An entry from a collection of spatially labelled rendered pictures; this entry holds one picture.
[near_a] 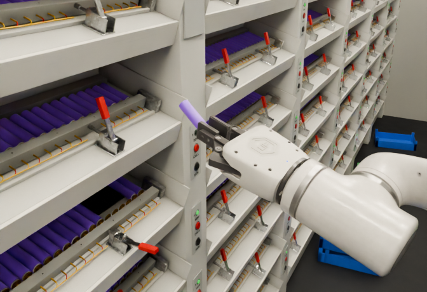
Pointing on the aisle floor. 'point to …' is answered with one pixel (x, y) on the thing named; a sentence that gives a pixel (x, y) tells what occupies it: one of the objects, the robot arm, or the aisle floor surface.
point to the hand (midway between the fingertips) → (213, 132)
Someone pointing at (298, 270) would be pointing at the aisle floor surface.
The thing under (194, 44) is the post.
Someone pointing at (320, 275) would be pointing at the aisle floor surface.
